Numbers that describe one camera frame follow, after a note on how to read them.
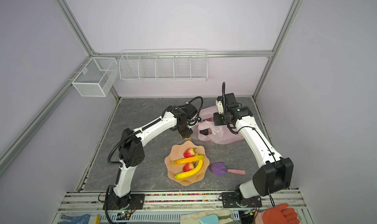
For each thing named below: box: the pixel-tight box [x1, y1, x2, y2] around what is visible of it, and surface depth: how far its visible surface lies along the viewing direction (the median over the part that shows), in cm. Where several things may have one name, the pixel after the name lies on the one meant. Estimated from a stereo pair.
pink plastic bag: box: [190, 105, 245, 145], surface depth 79 cm
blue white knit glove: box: [57, 213, 92, 224], surface depth 70 cm
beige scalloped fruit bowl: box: [163, 140, 211, 187], surface depth 85 cm
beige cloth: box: [180, 209, 234, 224], surface depth 71 cm
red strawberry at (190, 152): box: [183, 147, 197, 159], surface depth 88 cm
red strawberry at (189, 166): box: [182, 162, 197, 172], surface depth 83 cm
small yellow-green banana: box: [170, 154, 205, 166], surface depth 86 cm
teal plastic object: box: [199, 214, 220, 224], surface depth 69 cm
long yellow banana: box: [174, 159, 204, 180], surface depth 80 cm
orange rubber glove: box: [262, 203, 300, 224], surface depth 69 cm
